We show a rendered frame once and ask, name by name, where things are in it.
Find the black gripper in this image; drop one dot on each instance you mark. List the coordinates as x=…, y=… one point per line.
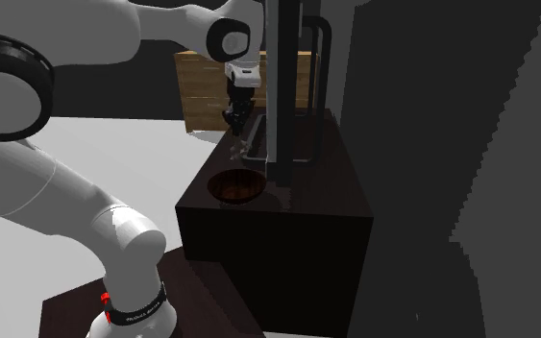
x=240, y=100

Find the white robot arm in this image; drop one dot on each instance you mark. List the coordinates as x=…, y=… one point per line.
x=64, y=187

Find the tall grey black panel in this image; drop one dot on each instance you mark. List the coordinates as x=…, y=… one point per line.
x=283, y=93

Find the small grey object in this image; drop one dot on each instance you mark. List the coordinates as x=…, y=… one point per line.
x=239, y=150

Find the dark brown wooden bowl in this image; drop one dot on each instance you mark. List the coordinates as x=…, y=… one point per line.
x=236, y=187

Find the dark brown cabinet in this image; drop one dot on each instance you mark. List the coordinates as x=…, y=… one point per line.
x=298, y=243

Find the dark robot stand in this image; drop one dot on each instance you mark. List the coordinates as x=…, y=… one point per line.
x=204, y=299

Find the black tube frame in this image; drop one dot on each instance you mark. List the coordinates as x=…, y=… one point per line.
x=325, y=70

